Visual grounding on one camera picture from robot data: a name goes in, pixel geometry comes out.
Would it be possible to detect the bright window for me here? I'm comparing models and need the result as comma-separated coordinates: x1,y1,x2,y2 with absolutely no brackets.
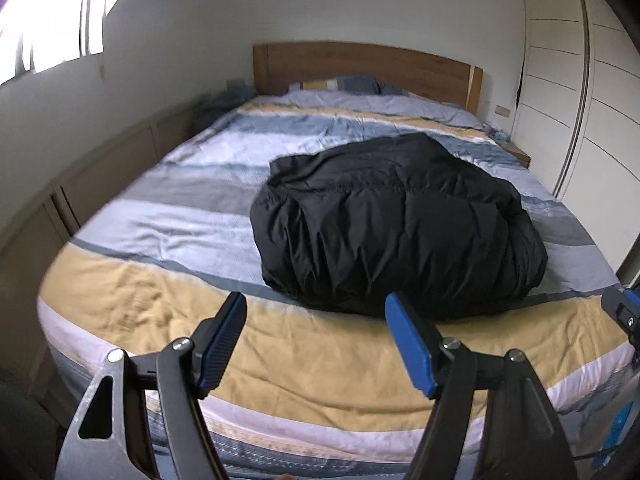
0,0,151,86

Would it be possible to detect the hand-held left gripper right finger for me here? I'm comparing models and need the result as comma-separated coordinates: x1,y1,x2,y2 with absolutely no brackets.
385,291,578,480

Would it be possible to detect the wooden nightstand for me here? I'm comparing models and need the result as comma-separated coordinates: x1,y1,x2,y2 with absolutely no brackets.
495,132,532,169

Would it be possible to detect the white wardrobe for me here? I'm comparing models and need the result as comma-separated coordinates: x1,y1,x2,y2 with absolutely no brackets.
510,0,640,271

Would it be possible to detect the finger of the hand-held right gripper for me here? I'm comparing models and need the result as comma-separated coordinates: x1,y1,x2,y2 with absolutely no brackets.
601,285,640,361

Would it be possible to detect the striped pillow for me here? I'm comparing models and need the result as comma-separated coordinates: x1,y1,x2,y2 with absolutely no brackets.
287,75,383,96

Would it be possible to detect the wooden bed headboard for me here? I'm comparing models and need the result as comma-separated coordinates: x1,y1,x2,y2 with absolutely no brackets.
252,41,484,113

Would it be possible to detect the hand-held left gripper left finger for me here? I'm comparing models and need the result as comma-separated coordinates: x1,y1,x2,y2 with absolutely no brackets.
55,291,248,480

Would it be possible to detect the black puffer jacket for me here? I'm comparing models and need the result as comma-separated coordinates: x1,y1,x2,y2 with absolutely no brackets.
249,132,549,322

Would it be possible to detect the person's right hand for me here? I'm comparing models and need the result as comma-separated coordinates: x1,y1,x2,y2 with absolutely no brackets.
601,404,627,455

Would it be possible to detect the low beige wall cabinet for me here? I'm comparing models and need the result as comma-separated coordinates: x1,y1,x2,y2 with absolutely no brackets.
0,95,211,411

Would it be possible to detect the striped bed duvet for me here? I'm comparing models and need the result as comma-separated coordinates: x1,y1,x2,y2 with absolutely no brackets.
37,91,636,476

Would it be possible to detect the grey-blue cloth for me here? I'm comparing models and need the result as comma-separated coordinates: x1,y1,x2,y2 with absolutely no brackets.
194,80,259,127

